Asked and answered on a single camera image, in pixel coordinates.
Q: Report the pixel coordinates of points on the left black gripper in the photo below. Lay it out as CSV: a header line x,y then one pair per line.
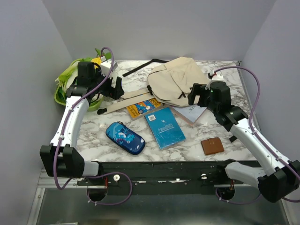
x,y
115,93

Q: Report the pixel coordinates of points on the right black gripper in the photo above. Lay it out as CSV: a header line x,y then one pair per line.
x,y
198,89

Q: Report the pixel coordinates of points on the white flower cover book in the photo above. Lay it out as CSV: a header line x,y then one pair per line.
x,y
189,114

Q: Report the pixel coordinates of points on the beige canvas student bag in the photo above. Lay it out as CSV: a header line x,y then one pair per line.
x,y
170,84

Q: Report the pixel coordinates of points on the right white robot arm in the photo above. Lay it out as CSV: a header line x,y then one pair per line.
x,y
278,175

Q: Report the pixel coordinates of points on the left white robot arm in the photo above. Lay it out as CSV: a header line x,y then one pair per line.
x,y
60,158

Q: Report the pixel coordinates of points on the colourful children's book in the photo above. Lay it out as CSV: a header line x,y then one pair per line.
x,y
141,109

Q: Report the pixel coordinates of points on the yellow toy cabbage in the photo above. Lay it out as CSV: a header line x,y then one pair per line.
x,y
97,61

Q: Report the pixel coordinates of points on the blue pencil case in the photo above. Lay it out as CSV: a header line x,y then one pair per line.
x,y
125,138

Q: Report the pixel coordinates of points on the blue notebook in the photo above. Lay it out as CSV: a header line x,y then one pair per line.
x,y
165,128

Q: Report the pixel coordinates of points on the white toy bok choy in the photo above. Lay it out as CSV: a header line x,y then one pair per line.
x,y
66,78

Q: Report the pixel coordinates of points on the brown leather wallet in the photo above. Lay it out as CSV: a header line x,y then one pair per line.
x,y
212,146

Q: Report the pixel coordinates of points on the green vegetable basket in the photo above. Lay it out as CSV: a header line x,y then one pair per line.
x,y
60,96

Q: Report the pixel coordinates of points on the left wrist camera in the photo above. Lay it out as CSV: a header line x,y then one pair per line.
x,y
106,65

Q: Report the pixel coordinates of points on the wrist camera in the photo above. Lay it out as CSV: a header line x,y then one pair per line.
x,y
216,77
106,65

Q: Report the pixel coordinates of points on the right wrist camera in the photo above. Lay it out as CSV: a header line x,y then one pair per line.
x,y
216,77

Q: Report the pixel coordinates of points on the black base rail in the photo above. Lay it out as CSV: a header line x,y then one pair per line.
x,y
158,178

